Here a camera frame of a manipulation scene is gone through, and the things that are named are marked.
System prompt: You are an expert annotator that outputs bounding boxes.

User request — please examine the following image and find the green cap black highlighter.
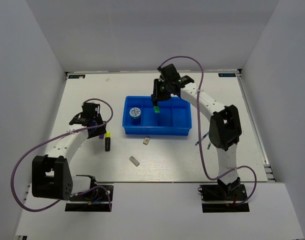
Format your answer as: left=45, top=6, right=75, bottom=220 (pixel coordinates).
left=153, top=101, right=160, bottom=114

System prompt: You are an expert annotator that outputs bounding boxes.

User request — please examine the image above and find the blue round tape container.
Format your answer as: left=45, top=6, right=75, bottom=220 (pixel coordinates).
left=129, top=107, right=142, bottom=126

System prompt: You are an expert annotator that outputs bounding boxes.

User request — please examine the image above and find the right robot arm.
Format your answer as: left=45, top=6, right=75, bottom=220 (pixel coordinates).
left=151, top=64, right=242, bottom=200

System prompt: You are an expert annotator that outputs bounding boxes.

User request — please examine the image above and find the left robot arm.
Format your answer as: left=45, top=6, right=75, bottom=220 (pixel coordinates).
left=31, top=102, right=106, bottom=201

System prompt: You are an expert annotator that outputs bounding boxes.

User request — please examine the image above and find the yellow cap black highlighter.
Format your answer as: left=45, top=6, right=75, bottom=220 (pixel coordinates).
left=104, top=131, right=111, bottom=152

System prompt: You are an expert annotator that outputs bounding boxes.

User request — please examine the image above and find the blue divided plastic bin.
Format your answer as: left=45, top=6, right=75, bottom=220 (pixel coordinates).
left=122, top=96, right=192, bottom=136

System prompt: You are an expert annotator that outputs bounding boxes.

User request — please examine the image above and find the left corner label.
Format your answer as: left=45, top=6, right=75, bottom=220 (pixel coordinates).
left=68, top=74, right=86, bottom=79

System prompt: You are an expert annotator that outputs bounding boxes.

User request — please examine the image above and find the corner label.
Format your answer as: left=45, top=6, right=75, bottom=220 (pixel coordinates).
left=68, top=74, right=86, bottom=79
left=218, top=72, right=236, bottom=78

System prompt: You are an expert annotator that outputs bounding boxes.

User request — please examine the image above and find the beige eraser block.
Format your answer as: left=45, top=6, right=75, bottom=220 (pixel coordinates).
left=143, top=137, right=150, bottom=145

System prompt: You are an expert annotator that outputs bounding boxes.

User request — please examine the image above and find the grey eraser block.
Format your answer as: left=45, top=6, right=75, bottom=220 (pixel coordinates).
left=129, top=156, right=140, bottom=167

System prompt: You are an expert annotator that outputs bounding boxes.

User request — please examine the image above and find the right corner label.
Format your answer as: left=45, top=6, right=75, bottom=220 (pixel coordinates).
left=218, top=72, right=236, bottom=78

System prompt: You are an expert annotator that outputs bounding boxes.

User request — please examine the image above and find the blue pen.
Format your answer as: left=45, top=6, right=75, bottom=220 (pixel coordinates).
left=195, top=132, right=209, bottom=146

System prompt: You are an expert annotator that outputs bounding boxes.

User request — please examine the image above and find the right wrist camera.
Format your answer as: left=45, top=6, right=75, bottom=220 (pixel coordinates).
left=157, top=66, right=168, bottom=82

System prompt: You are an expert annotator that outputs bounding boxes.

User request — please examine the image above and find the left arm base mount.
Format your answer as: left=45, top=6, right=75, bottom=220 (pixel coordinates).
left=65, top=184, right=114, bottom=213

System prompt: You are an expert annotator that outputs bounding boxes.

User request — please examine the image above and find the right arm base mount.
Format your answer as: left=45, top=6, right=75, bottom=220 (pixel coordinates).
left=197, top=184, right=250, bottom=213

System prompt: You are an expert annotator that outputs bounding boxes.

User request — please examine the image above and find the metal table edge rail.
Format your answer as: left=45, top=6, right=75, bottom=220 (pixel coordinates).
left=236, top=68, right=277, bottom=183

